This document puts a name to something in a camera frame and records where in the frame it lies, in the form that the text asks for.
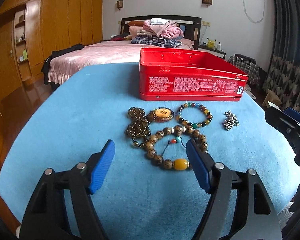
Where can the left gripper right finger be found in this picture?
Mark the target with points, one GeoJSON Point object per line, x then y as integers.
{"type": "Point", "coordinates": [254, 214]}

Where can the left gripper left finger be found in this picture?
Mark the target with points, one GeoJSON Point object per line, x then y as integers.
{"type": "Point", "coordinates": [46, 216]}

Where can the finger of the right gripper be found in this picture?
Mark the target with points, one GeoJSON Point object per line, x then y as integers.
{"type": "Point", "coordinates": [292, 113]}
{"type": "Point", "coordinates": [286, 125]}

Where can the silver chain jewelry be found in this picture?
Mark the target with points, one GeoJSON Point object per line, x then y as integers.
{"type": "Point", "coordinates": [230, 121]}

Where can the patterned curtain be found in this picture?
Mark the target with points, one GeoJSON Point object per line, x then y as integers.
{"type": "Point", "coordinates": [283, 77]}

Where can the plaid bag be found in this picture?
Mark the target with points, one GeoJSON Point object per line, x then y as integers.
{"type": "Point", "coordinates": [247, 65]}

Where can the blue table cloth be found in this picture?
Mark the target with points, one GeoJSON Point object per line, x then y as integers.
{"type": "Point", "coordinates": [137, 199]}

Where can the black nightstand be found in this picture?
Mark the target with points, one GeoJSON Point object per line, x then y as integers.
{"type": "Point", "coordinates": [212, 51]}

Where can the white bottle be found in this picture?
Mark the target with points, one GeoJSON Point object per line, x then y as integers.
{"type": "Point", "coordinates": [219, 46]}

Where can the yellow pikachu plush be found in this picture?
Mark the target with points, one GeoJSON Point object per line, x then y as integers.
{"type": "Point", "coordinates": [210, 43]}

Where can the red metal tin box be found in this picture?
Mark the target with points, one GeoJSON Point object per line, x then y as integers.
{"type": "Point", "coordinates": [179, 74]}

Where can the dark wooden headboard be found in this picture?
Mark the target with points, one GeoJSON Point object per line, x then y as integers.
{"type": "Point", "coordinates": [192, 25]}

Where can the bed with pink cover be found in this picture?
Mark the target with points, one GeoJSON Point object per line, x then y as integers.
{"type": "Point", "coordinates": [65, 66]}

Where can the pile of folded clothes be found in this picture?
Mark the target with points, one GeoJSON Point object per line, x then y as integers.
{"type": "Point", "coordinates": [156, 32]}

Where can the wooden wardrobe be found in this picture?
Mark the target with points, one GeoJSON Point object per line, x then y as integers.
{"type": "Point", "coordinates": [31, 29]}

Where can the left wall lamp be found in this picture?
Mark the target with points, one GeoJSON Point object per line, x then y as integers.
{"type": "Point", "coordinates": [119, 4]}

